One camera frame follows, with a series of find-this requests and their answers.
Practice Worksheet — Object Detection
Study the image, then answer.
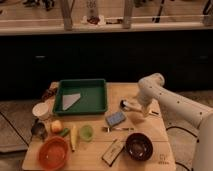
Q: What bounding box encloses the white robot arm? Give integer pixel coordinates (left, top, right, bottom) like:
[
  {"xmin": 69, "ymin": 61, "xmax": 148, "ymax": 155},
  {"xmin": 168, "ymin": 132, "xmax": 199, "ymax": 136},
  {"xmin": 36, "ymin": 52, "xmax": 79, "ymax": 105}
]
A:
[{"xmin": 138, "ymin": 73, "xmax": 213, "ymax": 171}]

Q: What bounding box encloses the green plastic cup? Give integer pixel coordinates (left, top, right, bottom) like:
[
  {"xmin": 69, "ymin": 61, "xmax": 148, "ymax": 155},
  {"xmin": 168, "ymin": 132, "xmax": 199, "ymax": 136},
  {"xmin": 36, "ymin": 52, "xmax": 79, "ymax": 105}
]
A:
[{"xmin": 79, "ymin": 125, "xmax": 94, "ymax": 142}]

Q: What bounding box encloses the white paper cup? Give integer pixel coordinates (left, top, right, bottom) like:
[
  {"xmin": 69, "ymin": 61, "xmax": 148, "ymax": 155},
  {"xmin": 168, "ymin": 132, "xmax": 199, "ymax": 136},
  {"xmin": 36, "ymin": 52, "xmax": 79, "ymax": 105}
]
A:
[{"xmin": 32, "ymin": 102, "xmax": 49, "ymax": 120}]

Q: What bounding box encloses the blue sponge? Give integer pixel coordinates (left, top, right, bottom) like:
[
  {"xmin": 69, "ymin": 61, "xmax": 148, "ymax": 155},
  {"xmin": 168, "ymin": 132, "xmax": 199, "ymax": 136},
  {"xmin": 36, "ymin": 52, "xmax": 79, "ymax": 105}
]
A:
[{"xmin": 105, "ymin": 112, "xmax": 126, "ymax": 127}]

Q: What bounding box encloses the dark purple bowl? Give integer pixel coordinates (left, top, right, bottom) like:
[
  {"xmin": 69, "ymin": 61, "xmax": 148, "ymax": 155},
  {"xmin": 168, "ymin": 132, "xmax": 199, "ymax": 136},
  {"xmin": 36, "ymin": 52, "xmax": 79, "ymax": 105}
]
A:
[{"xmin": 125, "ymin": 133, "xmax": 153, "ymax": 161}]

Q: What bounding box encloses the metal fork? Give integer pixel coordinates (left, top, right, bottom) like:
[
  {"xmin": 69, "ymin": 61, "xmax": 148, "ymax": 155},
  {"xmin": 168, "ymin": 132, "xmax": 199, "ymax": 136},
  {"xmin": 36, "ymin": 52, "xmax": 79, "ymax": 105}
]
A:
[{"xmin": 101, "ymin": 127, "xmax": 134, "ymax": 132}]

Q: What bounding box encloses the wooden black rectangular block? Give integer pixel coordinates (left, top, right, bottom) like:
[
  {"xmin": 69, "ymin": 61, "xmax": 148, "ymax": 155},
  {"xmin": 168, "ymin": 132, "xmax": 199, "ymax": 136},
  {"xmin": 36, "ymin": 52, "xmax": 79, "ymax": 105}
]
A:
[{"xmin": 101, "ymin": 139, "xmax": 124, "ymax": 167}]

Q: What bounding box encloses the green plastic tray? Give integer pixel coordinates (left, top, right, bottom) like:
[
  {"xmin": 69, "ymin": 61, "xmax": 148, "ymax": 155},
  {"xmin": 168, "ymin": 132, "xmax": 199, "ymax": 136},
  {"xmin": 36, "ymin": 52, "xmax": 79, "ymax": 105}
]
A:
[{"xmin": 53, "ymin": 79, "xmax": 108, "ymax": 116}]

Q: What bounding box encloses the yellow banana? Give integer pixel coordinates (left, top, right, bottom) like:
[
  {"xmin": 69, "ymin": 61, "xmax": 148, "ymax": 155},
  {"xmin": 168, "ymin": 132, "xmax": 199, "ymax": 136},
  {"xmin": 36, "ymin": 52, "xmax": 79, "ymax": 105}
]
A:
[{"xmin": 70, "ymin": 125, "xmax": 78, "ymax": 152}]

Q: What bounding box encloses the grey folded cloth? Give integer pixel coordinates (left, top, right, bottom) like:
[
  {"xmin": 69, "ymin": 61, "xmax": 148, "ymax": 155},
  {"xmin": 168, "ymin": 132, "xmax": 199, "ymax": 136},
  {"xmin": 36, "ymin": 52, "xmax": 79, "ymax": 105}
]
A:
[{"xmin": 62, "ymin": 93, "xmax": 81, "ymax": 110}]

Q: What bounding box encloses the green cucumber toy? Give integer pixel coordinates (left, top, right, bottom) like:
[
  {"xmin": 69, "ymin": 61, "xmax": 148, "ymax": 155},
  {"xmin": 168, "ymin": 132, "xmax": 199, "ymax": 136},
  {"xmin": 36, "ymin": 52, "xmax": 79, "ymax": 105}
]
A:
[{"xmin": 59, "ymin": 128, "xmax": 70, "ymax": 137}]

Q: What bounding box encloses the yellow red apple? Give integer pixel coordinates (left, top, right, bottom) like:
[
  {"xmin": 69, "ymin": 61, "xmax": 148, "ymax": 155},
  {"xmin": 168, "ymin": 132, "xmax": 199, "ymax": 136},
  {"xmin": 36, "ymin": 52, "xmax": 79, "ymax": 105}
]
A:
[{"xmin": 50, "ymin": 120, "xmax": 63, "ymax": 134}]

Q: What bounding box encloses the dark brown object at table edge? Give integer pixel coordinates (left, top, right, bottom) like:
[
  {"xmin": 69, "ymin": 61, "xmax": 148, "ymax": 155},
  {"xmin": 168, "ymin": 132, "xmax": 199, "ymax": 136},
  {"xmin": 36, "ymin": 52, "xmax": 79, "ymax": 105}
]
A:
[{"xmin": 42, "ymin": 88, "xmax": 57, "ymax": 101}]

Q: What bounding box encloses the orange plastic bowl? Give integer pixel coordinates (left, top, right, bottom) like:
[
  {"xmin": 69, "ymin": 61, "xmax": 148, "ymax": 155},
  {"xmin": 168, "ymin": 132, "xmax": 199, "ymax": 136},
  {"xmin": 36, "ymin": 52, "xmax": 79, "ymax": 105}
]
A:
[{"xmin": 37, "ymin": 136, "xmax": 69, "ymax": 171}]

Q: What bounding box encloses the small metal pot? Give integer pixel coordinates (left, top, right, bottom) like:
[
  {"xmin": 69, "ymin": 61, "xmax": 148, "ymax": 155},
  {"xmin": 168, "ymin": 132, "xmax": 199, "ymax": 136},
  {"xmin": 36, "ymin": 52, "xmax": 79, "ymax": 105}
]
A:
[{"xmin": 31, "ymin": 119, "xmax": 48, "ymax": 140}]

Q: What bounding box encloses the black floor cable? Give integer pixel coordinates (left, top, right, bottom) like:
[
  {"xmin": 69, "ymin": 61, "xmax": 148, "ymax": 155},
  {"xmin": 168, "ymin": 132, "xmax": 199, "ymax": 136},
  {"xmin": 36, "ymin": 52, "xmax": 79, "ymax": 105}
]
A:
[{"xmin": 165, "ymin": 125, "xmax": 201, "ymax": 171}]

